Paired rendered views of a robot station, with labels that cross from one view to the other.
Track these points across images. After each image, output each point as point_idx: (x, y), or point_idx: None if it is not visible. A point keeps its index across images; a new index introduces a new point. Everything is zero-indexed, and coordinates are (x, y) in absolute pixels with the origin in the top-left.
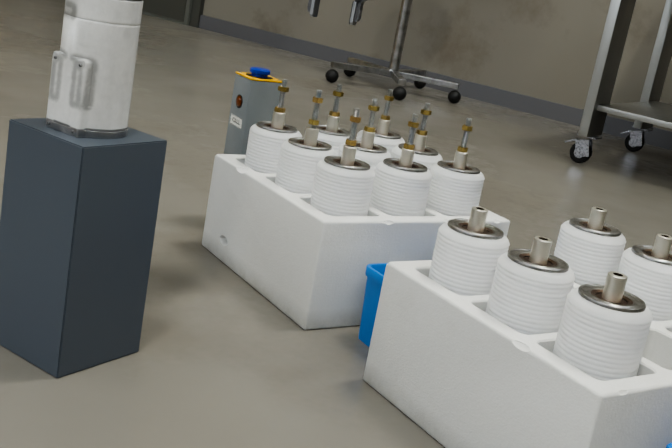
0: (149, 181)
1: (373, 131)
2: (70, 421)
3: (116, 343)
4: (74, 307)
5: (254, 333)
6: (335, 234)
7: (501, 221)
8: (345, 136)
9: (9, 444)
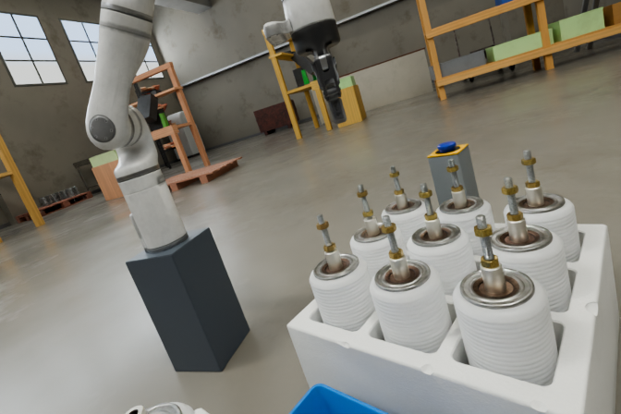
0: (172, 277)
1: (431, 219)
2: (131, 403)
3: (202, 363)
4: (164, 339)
5: (287, 392)
6: (299, 339)
7: (552, 412)
8: (458, 213)
9: (106, 402)
